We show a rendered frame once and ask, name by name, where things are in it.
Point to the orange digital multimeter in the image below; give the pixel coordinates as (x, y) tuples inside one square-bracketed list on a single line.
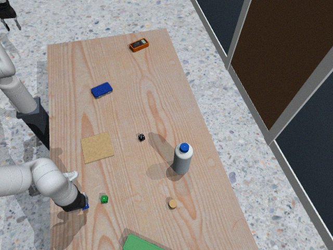
[(138, 45)]

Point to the green die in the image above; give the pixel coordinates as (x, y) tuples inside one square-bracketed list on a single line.
[(104, 199)]

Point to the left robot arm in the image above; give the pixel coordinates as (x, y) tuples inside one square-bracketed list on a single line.
[(12, 87)]

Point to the tan square mat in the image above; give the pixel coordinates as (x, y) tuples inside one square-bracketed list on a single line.
[(96, 147)]

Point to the black die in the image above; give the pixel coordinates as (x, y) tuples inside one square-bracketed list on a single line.
[(141, 137)]

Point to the white plastic bottle with blue cap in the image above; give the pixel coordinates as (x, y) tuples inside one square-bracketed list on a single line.
[(182, 157)]

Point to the small tan cylinder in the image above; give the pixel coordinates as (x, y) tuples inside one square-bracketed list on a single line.
[(173, 204)]

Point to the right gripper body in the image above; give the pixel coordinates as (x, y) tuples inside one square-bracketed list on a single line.
[(75, 200)]

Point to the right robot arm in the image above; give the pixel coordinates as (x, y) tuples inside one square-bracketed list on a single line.
[(43, 172)]

